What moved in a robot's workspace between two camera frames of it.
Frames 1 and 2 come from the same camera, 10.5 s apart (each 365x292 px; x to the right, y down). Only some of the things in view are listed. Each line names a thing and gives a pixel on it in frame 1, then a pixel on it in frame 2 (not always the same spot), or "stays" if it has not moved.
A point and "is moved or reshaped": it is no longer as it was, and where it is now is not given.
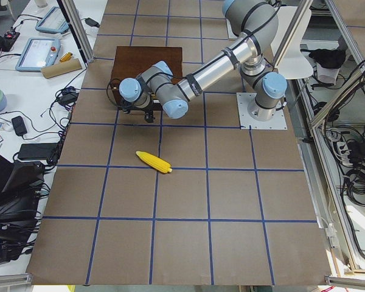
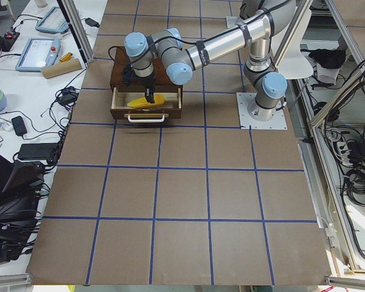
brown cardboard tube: x=61 y=68 stays
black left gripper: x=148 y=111 to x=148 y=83
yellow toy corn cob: x=155 y=162 is moved or reshaped
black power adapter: x=38 y=151 stays
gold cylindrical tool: x=66 y=57 stays
